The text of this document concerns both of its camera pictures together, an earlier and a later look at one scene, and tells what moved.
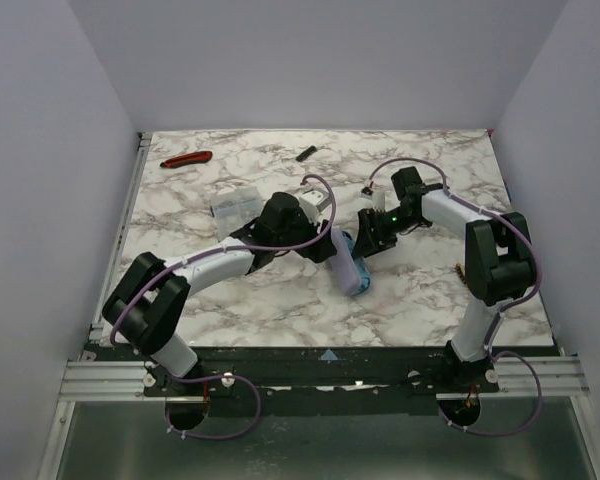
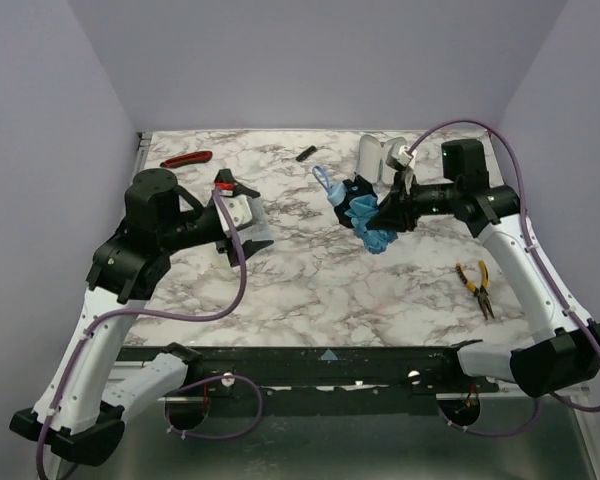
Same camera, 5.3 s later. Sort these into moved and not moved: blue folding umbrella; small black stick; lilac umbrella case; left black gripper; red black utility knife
Moved: blue folding umbrella; left black gripper; lilac umbrella case
Not moved: red black utility knife; small black stick
